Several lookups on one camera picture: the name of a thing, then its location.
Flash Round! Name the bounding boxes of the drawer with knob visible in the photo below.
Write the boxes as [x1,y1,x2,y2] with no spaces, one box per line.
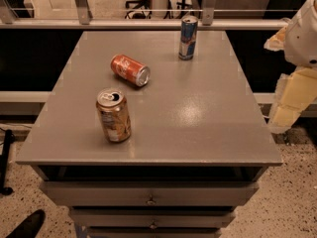
[70,207,235,229]
[41,181,259,206]

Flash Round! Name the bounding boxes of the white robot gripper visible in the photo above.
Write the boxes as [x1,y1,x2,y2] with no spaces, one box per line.
[264,0,317,134]

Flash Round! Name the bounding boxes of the black stand on floor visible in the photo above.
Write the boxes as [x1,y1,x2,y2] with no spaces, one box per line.
[0,130,15,195]

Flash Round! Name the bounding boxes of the middle drawer with knob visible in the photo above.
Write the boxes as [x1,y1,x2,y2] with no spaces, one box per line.
[70,207,235,229]

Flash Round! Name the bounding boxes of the blue red bull can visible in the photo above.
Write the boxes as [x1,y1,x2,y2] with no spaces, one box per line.
[178,15,198,60]

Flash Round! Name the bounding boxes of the top drawer with knob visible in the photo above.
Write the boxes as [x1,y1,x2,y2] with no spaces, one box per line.
[41,181,259,206]

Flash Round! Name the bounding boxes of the red coke can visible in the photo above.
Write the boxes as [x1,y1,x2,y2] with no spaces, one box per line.
[110,55,151,87]

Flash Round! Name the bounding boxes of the black office chair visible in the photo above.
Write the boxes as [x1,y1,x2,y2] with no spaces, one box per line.
[125,0,151,19]

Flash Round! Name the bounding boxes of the grey drawer cabinet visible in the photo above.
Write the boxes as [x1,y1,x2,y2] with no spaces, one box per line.
[17,31,281,238]

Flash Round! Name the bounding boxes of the metal railing frame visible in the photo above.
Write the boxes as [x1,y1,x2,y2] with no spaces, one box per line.
[0,0,290,30]

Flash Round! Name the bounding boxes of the orange-brown soda can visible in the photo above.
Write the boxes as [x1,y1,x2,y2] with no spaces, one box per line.
[96,88,131,143]

